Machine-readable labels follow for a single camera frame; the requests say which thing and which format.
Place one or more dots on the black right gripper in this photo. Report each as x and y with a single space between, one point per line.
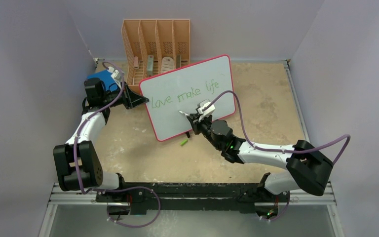
196 124

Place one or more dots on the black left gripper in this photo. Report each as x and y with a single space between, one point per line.
130 98

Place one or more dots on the green marker cap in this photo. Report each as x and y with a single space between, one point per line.
184 142

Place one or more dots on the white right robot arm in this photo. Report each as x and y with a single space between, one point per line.
305 167

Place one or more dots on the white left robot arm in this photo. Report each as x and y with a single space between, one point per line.
76 161

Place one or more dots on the pink-framed whiteboard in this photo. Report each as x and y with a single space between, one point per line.
180 91

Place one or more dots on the orange plastic file organizer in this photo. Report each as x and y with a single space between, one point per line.
148 41

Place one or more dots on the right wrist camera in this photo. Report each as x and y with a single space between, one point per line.
205 109

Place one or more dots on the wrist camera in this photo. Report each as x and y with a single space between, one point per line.
205 109
116 75

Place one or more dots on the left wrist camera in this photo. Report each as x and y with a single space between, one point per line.
116 75

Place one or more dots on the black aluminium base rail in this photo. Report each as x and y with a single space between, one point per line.
246 198

